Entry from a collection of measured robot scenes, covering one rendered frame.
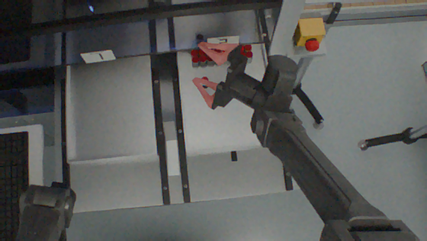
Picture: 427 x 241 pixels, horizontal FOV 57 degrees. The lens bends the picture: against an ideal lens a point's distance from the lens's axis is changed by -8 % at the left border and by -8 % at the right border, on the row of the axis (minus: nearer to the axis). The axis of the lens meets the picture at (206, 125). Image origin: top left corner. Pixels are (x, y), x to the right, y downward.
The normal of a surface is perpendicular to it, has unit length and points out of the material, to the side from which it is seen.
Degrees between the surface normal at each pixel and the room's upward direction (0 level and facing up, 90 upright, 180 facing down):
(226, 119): 0
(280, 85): 54
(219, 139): 0
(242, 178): 0
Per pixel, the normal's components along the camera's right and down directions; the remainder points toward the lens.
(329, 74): -0.01, -0.25
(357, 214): 0.16, -0.92
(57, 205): 0.18, -0.80
